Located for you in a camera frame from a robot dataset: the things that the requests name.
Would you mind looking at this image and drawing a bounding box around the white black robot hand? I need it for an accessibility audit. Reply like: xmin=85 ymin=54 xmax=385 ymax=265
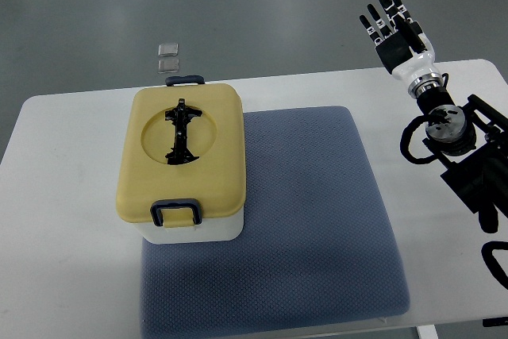
xmin=360 ymin=0 xmax=445 ymax=98

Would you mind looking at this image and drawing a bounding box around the yellow box lid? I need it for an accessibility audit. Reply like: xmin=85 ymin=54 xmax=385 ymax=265
xmin=116 ymin=83 xmax=246 ymax=228

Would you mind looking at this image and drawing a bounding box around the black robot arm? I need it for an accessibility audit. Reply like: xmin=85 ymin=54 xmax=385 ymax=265
xmin=400 ymin=81 xmax=507 ymax=233

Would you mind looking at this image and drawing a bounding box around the white storage box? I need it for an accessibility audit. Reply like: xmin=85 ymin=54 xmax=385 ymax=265
xmin=133 ymin=208 xmax=244 ymax=245

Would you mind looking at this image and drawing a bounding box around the blue grey fabric mat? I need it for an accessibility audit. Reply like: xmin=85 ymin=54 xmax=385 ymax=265
xmin=140 ymin=106 xmax=410 ymax=338

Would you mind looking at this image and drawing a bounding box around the lower floor socket plate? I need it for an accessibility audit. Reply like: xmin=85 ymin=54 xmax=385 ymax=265
xmin=158 ymin=57 xmax=179 ymax=73

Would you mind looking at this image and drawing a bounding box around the floor socket plate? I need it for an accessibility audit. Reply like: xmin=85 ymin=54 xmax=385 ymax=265
xmin=158 ymin=42 xmax=179 ymax=57
xmin=158 ymin=57 xmax=179 ymax=73

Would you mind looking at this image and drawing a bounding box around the upper floor socket plate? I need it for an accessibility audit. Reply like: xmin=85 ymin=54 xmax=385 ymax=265
xmin=158 ymin=42 xmax=179 ymax=57

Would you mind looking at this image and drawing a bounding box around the white table leg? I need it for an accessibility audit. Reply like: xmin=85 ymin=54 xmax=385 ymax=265
xmin=416 ymin=325 xmax=439 ymax=339

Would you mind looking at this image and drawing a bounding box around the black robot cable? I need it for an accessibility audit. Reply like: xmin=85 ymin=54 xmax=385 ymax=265
xmin=399 ymin=115 xmax=437 ymax=164

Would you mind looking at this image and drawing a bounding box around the black cable loop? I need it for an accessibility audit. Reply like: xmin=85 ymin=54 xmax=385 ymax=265
xmin=480 ymin=241 xmax=508 ymax=291

